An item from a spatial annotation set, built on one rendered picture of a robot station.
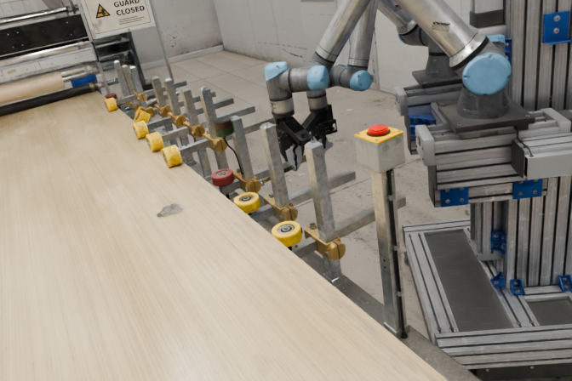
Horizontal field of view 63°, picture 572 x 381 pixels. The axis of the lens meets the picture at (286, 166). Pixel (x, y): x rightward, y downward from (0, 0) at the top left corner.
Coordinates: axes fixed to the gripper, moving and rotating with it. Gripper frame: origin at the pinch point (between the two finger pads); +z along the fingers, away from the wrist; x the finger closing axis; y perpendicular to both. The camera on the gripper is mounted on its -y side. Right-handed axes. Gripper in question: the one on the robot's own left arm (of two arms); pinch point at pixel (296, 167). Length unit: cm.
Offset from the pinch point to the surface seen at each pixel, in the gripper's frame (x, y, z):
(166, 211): 43.6, 8.9, 1.5
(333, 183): -10.8, -4.5, 8.4
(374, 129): 12, -58, -31
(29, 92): 70, 248, -9
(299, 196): 3.1, -4.5, 7.7
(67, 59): 39, 247, -24
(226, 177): 18.6, 18.0, 2.1
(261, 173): 4.1, 20.5, 7.1
